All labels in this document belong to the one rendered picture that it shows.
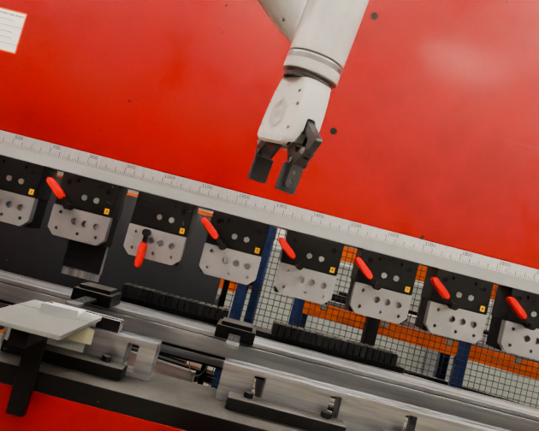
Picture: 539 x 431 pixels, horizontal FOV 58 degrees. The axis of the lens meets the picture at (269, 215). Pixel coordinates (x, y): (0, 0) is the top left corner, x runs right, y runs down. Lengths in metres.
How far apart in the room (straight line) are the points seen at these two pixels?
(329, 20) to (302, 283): 0.72
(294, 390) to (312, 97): 0.84
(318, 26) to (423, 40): 0.74
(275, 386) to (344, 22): 0.91
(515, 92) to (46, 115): 1.24
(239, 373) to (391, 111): 0.79
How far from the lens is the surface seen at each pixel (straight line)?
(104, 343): 1.34
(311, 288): 1.25
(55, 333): 1.11
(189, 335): 1.55
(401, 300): 1.30
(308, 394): 1.32
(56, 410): 1.28
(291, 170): 0.67
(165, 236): 1.26
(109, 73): 1.38
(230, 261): 1.24
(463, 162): 1.37
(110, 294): 1.56
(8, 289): 1.70
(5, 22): 1.53
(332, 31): 0.71
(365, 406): 1.35
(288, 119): 0.68
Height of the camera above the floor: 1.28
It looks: 4 degrees up
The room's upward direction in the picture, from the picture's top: 15 degrees clockwise
